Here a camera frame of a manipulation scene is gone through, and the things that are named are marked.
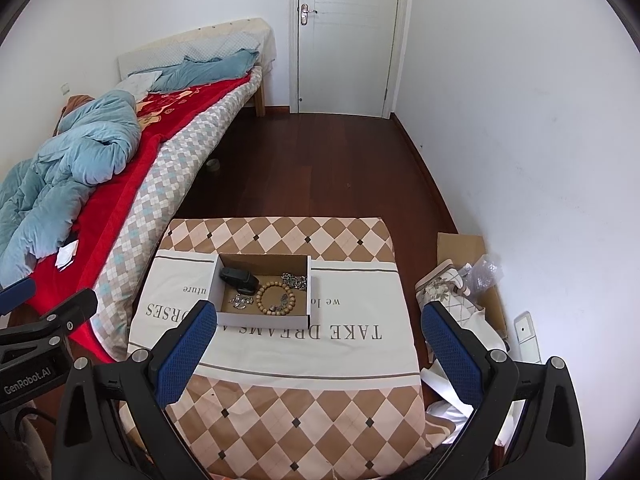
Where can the beige bed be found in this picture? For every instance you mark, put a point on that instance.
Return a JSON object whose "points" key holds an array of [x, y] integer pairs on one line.
{"points": [[200, 45]]}

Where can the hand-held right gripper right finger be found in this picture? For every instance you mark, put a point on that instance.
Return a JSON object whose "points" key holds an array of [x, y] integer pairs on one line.
{"points": [[450, 351]]}

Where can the cardboard box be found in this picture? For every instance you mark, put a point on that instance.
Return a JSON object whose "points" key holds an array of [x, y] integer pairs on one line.
{"points": [[270, 319]]}

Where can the checked quilt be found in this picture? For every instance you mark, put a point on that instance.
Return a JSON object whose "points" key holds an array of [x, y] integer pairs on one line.
{"points": [[165, 195]]}

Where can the flat cardboard sheet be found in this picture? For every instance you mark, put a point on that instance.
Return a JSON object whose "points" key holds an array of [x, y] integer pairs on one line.
{"points": [[462, 250]]}

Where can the pale pillow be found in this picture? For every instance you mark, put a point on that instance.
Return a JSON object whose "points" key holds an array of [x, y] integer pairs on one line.
{"points": [[137, 82]]}

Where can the brown diamond-patterned tablecloth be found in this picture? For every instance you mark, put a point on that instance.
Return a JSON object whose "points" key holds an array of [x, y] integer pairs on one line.
{"points": [[300, 410]]}

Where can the white paper slip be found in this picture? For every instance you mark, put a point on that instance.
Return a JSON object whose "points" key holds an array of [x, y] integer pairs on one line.
{"points": [[66, 255]]}

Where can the clear plastic bag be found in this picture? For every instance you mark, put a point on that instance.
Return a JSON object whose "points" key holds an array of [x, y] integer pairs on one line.
{"points": [[484, 272]]}

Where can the red blanket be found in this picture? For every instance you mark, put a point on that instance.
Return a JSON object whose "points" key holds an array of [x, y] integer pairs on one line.
{"points": [[115, 210]]}

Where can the floral rolled cloth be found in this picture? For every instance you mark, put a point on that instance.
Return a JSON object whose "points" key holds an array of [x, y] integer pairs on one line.
{"points": [[445, 287]]}

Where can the white door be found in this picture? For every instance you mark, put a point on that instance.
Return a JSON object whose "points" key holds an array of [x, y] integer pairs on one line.
{"points": [[350, 45]]}

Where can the small grey floor object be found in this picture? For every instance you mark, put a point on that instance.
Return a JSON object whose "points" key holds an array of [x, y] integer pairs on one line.
{"points": [[213, 165]]}

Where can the blue blanket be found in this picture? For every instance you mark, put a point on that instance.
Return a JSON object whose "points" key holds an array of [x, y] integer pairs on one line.
{"points": [[210, 70]]}

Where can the black smartwatch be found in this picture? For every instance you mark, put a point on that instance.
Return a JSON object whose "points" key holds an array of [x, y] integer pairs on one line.
{"points": [[237, 280]]}

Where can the white power strip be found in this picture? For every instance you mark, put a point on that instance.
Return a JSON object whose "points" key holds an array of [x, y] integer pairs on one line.
{"points": [[527, 337]]}

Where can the brown cloth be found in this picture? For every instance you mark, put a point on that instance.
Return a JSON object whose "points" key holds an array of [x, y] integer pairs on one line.
{"points": [[72, 105]]}

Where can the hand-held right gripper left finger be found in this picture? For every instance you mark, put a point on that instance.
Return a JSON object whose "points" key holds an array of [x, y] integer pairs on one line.
{"points": [[184, 357]]}

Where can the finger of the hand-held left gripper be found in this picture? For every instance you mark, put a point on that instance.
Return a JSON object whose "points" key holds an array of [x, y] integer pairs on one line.
{"points": [[15, 294], [57, 321]]}

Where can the light blue duvet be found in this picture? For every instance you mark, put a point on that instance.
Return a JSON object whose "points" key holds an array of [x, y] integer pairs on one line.
{"points": [[70, 165]]}

